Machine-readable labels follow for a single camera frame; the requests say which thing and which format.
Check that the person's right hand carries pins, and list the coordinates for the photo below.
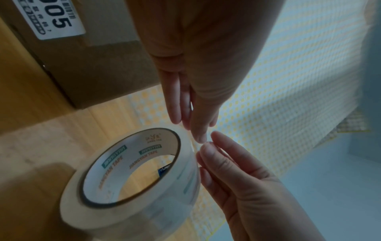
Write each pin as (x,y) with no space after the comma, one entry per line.
(253,193)

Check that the clear tape roll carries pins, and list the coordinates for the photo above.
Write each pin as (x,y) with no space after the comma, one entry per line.
(172,202)

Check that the person's left hand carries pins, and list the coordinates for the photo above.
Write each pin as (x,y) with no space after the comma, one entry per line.
(208,47)

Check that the brown cardboard box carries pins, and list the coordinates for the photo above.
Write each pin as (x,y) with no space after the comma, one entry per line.
(89,58)

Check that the yellow checkered cloth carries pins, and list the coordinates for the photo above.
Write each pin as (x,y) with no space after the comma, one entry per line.
(297,94)

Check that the blue tape dispenser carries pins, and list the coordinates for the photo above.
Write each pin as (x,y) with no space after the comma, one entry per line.
(163,170)

